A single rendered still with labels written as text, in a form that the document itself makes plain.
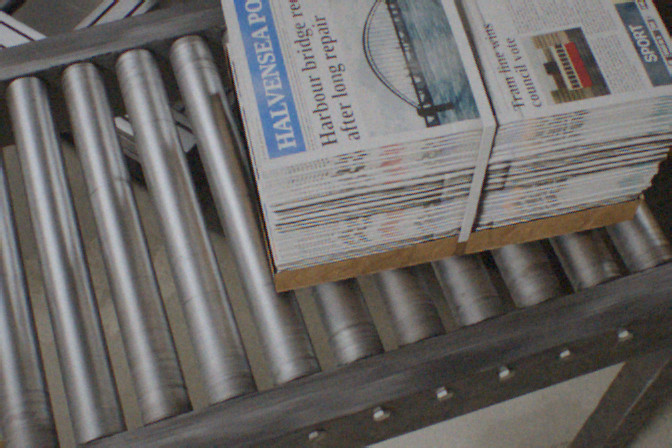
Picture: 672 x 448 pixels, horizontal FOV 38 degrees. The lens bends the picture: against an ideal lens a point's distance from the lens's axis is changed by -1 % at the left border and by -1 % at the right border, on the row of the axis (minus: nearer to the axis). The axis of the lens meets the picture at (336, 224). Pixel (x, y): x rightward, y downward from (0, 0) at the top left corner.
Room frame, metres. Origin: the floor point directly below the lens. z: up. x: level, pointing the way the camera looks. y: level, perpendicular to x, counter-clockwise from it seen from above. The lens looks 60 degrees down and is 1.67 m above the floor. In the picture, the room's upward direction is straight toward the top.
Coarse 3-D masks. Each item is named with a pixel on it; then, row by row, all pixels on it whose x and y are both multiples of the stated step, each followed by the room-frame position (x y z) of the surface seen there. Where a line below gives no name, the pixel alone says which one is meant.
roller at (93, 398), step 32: (32, 96) 0.68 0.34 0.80; (32, 128) 0.63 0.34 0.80; (32, 160) 0.59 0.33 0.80; (64, 160) 0.61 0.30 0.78; (32, 192) 0.55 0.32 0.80; (64, 192) 0.56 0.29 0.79; (32, 224) 0.52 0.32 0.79; (64, 224) 0.51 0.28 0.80; (64, 256) 0.47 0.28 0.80; (64, 288) 0.44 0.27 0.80; (64, 320) 0.40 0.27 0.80; (96, 320) 0.41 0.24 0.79; (64, 352) 0.37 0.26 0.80; (96, 352) 0.37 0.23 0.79; (64, 384) 0.34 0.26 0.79; (96, 384) 0.34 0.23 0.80; (96, 416) 0.30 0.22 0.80
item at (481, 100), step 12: (444, 0) 0.60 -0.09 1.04; (456, 12) 0.58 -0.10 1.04; (456, 24) 0.57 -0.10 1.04; (456, 36) 0.56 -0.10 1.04; (468, 48) 0.54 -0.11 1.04; (468, 60) 0.53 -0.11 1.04; (468, 72) 0.52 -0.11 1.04; (480, 84) 0.51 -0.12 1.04; (480, 96) 0.50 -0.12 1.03; (480, 108) 0.49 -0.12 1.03; (492, 120) 0.47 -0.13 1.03
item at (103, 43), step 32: (96, 32) 0.77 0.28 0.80; (128, 32) 0.77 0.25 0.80; (160, 32) 0.77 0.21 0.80; (192, 32) 0.77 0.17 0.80; (224, 32) 0.78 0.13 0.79; (0, 64) 0.73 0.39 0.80; (32, 64) 0.73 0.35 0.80; (64, 64) 0.73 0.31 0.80; (96, 64) 0.74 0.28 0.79; (160, 64) 0.76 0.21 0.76; (224, 64) 0.78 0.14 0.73; (0, 96) 0.70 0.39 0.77; (0, 128) 0.69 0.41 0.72; (64, 128) 0.72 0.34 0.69
